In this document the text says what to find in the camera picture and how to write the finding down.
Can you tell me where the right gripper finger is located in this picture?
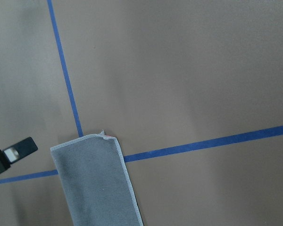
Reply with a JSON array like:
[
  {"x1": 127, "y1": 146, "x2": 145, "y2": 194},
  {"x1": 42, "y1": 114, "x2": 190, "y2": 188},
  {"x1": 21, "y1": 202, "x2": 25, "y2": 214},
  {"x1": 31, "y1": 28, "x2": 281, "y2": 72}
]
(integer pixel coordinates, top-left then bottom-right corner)
[{"x1": 0, "y1": 137, "x2": 38, "y2": 174}]

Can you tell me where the pink towel with grey back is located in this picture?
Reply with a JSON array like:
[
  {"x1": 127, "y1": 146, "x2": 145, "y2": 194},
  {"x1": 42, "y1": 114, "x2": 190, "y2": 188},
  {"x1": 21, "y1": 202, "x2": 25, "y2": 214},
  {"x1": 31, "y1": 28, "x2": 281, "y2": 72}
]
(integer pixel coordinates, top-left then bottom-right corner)
[{"x1": 50, "y1": 131, "x2": 143, "y2": 226}]

